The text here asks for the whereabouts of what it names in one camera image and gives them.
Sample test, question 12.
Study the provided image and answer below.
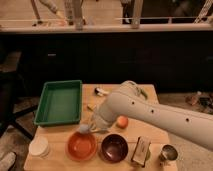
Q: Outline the orange fruit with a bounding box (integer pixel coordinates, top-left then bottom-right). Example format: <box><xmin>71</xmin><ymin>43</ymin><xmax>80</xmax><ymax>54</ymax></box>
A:
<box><xmin>116</xmin><ymin>116</ymin><xmax>129</xmax><ymax>129</ymax></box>

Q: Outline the orange bowl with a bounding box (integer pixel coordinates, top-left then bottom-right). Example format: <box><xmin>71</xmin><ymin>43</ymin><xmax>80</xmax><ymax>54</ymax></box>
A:
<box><xmin>65</xmin><ymin>132</ymin><xmax>97</xmax><ymax>162</ymax></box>

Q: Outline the white plastic cup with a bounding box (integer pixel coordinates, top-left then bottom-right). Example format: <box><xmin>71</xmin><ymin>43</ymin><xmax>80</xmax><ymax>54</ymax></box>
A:
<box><xmin>29</xmin><ymin>136</ymin><xmax>50</xmax><ymax>157</ymax></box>

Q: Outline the wooden table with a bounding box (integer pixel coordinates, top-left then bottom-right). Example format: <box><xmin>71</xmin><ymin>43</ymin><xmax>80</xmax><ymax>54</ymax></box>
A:
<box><xmin>23</xmin><ymin>83</ymin><xmax>179</xmax><ymax>171</ymax></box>

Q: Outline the dark maroon bowl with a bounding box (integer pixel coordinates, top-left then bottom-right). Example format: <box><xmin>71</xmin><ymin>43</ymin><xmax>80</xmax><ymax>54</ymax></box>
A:
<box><xmin>101</xmin><ymin>134</ymin><xmax>128</xmax><ymax>163</ymax></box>

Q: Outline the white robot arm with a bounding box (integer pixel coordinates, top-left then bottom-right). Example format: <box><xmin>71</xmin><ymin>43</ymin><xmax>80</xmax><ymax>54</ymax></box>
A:
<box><xmin>91</xmin><ymin>81</ymin><xmax>213</xmax><ymax>151</ymax></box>

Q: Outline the green plastic tray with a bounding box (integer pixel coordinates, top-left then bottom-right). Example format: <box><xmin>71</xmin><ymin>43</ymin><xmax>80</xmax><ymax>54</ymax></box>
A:
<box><xmin>34</xmin><ymin>80</ymin><xmax>82</xmax><ymax>127</ymax></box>

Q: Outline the green chili pepper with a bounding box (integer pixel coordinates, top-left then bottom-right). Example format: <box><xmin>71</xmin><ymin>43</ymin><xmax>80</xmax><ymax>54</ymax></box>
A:
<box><xmin>140</xmin><ymin>89</ymin><xmax>148</xmax><ymax>100</ymax></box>

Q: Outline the yellow banana piece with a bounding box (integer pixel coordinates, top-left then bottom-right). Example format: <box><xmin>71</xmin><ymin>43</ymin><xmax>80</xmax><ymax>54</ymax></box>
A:
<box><xmin>87</xmin><ymin>104</ymin><xmax>96</xmax><ymax>111</ymax></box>

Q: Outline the metal cup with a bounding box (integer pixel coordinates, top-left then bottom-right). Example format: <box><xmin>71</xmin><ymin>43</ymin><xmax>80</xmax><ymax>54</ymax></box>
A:
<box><xmin>159</xmin><ymin>144</ymin><xmax>178</xmax><ymax>165</ymax></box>

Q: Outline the brown box with label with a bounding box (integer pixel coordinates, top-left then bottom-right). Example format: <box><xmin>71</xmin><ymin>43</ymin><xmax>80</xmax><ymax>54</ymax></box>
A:
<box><xmin>131</xmin><ymin>136</ymin><xmax>151</xmax><ymax>167</ymax></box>

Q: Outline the black chair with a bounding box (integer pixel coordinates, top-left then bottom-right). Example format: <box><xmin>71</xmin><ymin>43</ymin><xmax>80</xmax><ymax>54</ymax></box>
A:
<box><xmin>0</xmin><ymin>52</ymin><xmax>38</xmax><ymax>140</ymax></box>

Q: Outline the light blue towel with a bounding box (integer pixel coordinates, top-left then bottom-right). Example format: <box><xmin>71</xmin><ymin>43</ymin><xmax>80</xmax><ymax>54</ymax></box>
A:
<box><xmin>77</xmin><ymin>124</ymin><xmax>90</xmax><ymax>134</ymax></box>

